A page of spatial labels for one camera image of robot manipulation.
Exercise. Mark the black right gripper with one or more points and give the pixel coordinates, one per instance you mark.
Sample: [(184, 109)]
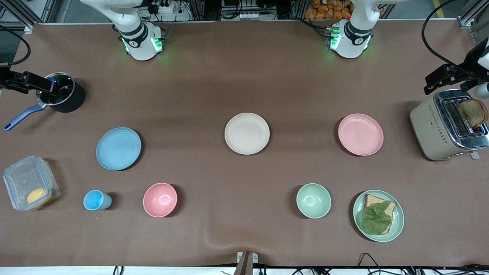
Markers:
[(8, 81)]

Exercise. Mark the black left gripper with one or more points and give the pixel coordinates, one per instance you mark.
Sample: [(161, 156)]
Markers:
[(468, 64)]

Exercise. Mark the pink plate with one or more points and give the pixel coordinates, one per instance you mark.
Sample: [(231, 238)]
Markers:
[(360, 134)]

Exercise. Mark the blue plate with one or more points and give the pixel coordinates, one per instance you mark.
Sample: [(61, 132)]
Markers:
[(118, 149)]

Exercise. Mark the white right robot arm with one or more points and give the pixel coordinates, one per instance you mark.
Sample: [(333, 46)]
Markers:
[(141, 46)]

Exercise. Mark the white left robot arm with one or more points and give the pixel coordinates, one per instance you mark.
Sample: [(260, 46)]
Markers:
[(349, 42)]

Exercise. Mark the dark brown toast slice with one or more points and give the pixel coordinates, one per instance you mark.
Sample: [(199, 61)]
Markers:
[(473, 112)]

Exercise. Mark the beige chrome toaster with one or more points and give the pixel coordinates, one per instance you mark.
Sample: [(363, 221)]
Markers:
[(428, 130)]

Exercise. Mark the clear plastic container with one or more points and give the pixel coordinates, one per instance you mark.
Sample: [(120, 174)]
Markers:
[(23, 179)]

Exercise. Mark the orange round food piece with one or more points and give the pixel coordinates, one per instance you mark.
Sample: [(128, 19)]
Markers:
[(38, 196)]

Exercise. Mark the blue cup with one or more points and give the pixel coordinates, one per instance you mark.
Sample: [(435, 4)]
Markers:
[(93, 200)]

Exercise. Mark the bag of orange buns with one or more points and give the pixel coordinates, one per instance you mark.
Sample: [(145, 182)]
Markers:
[(324, 11)]

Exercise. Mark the light tan bread slice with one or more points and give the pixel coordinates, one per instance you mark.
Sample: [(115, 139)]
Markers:
[(371, 200)]

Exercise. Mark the green plate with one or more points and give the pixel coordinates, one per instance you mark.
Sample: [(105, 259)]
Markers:
[(399, 221)]

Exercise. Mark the green lettuce leaf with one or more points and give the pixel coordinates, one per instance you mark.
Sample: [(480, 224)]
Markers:
[(376, 219)]

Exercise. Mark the white power strip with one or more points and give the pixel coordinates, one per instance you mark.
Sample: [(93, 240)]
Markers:
[(168, 8)]

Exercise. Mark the pink bowl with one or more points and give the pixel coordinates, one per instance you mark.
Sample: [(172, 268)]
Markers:
[(160, 199)]

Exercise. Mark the green bowl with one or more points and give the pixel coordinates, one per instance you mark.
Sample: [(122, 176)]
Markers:
[(313, 201)]

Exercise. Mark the brown table mat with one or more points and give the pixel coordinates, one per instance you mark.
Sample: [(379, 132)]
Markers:
[(244, 76)]

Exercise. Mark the beige plate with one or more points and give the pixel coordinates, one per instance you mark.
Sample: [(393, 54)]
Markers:
[(246, 133)]

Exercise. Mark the small white socket strip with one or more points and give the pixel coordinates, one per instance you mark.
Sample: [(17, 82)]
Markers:
[(249, 16)]

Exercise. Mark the aluminium frame profile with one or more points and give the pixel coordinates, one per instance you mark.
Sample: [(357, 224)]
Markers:
[(473, 19), (23, 13)]

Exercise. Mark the grey metal camera bracket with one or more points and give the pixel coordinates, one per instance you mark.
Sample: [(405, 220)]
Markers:
[(246, 263)]

